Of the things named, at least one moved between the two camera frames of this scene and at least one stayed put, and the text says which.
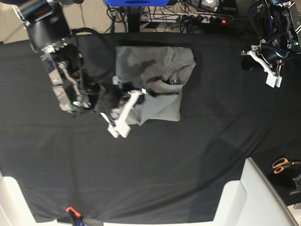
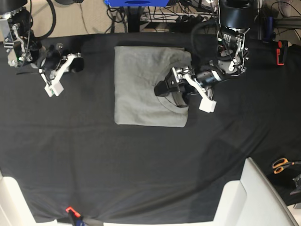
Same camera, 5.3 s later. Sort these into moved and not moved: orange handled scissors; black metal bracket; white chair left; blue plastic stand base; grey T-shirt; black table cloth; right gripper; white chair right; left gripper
Moved: grey T-shirt; right gripper; left gripper
Not moved: white chair left; blue plastic stand base; orange handled scissors; black metal bracket; black table cloth; white chair right
